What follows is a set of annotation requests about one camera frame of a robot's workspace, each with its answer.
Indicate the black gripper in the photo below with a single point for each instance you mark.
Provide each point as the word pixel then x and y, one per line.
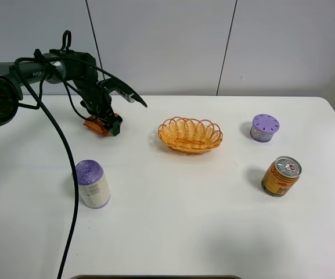
pixel 98 104

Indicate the orange pastry bread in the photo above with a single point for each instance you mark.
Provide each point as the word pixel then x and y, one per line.
pixel 96 127

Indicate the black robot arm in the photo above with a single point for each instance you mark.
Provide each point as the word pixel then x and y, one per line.
pixel 21 86

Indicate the orange woven basket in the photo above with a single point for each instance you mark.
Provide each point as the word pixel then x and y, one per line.
pixel 190 136

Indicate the purple garbage bag roll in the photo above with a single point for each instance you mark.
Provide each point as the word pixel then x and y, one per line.
pixel 93 186

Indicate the purple lid air freshener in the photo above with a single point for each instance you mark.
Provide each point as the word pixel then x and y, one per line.
pixel 264 127

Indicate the gold drink can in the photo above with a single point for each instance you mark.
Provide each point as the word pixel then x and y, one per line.
pixel 282 174

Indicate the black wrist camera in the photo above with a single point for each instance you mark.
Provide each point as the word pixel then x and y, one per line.
pixel 113 84

